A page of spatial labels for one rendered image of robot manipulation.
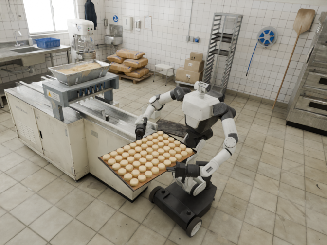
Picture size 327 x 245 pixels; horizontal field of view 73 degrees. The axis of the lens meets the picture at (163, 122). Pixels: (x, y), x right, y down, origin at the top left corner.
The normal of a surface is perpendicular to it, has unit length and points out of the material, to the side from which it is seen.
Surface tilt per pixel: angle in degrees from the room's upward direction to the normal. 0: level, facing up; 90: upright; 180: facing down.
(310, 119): 92
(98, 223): 0
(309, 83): 90
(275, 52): 90
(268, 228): 0
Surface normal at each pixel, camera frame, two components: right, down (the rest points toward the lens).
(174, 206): 0.07, -0.87
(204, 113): -0.01, 0.43
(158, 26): -0.48, 0.40
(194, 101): -0.46, -0.39
